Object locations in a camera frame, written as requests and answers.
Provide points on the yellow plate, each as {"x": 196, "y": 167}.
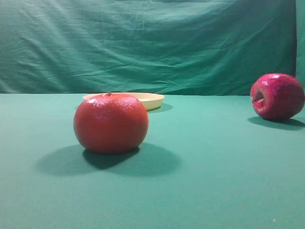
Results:
{"x": 152, "y": 101}

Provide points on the green backdrop cloth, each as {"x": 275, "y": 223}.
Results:
{"x": 189, "y": 47}

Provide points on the orange tangerine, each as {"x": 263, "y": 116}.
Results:
{"x": 111, "y": 123}

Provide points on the red apple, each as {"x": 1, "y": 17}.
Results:
{"x": 277, "y": 96}

